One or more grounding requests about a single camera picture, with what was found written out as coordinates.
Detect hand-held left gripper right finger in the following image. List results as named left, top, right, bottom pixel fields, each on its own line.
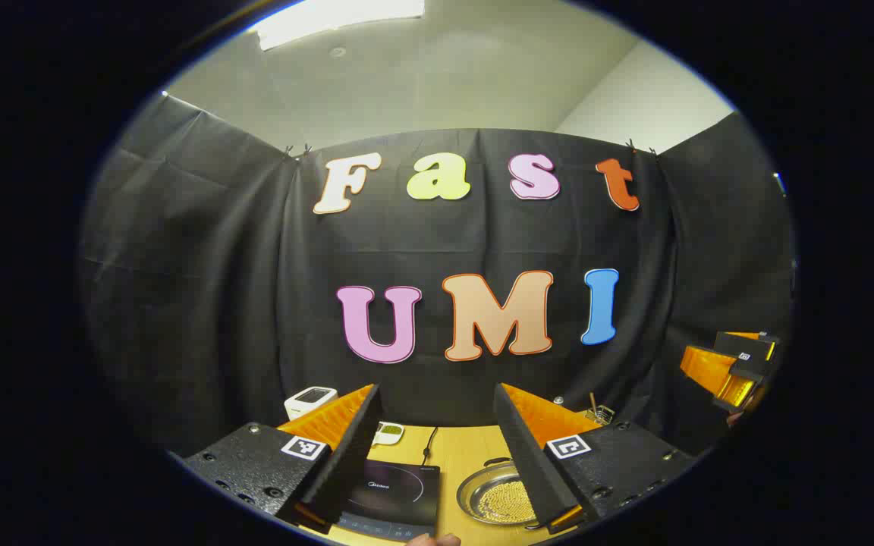
left=493, top=383, right=694, bottom=534

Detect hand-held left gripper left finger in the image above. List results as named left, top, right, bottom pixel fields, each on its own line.
left=183, top=384, right=383, bottom=534

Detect pile of yellow soybeans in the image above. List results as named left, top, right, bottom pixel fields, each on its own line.
left=479, top=479, right=536, bottom=524

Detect stainless steel pot black handles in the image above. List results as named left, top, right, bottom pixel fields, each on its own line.
left=456, top=457, right=552, bottom=529

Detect black induction cooktop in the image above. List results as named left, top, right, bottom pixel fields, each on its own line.
left=331, top=457, right=442, bottom=543

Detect white toaster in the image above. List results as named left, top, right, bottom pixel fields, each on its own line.
left=284, top=387, right=339, bottom=422

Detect ceiling light panel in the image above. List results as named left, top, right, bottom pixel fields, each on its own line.
left=255, top=0, right=426, bottom=52

